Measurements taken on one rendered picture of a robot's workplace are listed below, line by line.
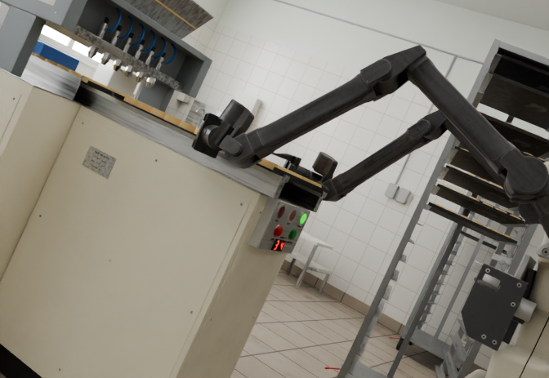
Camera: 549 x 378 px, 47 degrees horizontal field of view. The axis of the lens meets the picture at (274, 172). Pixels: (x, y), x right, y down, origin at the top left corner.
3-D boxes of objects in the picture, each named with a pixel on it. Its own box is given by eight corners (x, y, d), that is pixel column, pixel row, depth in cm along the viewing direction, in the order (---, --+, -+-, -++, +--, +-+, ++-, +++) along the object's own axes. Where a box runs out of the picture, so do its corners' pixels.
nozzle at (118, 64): (109, 68, 206) (131, 18, 206) (114, 70, 209) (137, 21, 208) (122, 73, 203) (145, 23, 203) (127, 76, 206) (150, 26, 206)
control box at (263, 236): (246, 242, 166) (268, 195, 166) (282, 249, 187) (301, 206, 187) (257, 249, 164) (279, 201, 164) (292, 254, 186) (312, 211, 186)
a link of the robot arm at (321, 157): (323, 198, 200) (336, 200, 207) (341, 167, 197) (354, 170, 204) (297, 180, 206) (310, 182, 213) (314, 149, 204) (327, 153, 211)
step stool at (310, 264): (322, 295, 582) (342, 250, 581) (297, 291, 547) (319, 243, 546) (287, 273, 608) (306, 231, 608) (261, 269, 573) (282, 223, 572)
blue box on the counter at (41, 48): (37, 60, 472) (44, 42, 472) (11, 47, 485) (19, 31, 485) (73, 76, 508) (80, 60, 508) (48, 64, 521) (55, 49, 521)
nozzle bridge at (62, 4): (-37, 50, 189) (10, -53, 189) (115, 112, 254) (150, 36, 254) (33, 84, 175) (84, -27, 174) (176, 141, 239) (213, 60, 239)
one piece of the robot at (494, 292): (524, 352, 156) (561, 273, 155) (515, 361, 131) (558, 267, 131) (464, 321, 163) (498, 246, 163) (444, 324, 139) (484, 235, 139)
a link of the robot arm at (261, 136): (395, 73, 138) (400, 91, 148) (384, 52, 140) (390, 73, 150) (226, 162, 144) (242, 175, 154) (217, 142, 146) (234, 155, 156)
